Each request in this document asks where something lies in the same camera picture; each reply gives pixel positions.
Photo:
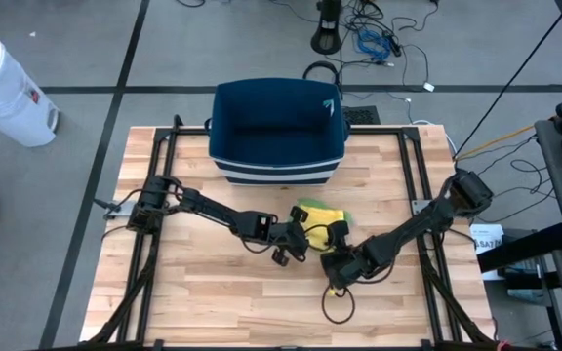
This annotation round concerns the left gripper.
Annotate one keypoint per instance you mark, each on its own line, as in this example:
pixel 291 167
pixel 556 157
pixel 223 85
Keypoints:
pixel 295 241

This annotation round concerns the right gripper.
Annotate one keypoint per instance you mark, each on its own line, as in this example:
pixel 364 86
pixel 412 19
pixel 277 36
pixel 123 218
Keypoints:
pixel 347 265

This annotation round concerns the black equipment box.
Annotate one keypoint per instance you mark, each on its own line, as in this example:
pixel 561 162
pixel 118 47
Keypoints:
pixel 360 116

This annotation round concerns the white printed paper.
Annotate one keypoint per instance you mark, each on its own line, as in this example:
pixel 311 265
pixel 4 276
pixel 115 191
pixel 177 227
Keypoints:
pixel 486 244

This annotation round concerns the green microfiber towel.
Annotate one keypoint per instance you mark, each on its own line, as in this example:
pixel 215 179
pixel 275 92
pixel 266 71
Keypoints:
pixel 310 201

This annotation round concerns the navy white striped fabric basket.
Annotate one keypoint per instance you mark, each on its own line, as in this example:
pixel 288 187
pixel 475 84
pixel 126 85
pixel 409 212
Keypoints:
pixel 276 129

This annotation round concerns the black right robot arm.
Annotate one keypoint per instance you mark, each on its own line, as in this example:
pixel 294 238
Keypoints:
pixel 422 222

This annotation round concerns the small white plug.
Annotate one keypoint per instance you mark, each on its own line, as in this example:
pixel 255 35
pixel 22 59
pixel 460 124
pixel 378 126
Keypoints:
pixel 428 87

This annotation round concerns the black metal table frame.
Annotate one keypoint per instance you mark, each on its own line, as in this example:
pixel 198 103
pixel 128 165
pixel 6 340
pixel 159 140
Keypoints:
pixel 156 273

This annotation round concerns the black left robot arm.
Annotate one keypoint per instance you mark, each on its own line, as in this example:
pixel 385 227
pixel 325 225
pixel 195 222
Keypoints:
pixel 212 209

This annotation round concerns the thin black pole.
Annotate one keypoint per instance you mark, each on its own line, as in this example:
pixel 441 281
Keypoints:
pixel 515 78

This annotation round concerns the black stand base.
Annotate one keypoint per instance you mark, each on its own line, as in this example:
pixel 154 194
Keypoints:
pixel 327 34

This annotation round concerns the yellow microfiber towel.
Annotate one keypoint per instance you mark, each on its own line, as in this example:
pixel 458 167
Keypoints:
pixel 320 217

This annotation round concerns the white trash can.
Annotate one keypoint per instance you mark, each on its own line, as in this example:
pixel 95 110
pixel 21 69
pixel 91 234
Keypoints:
pixel 3 92

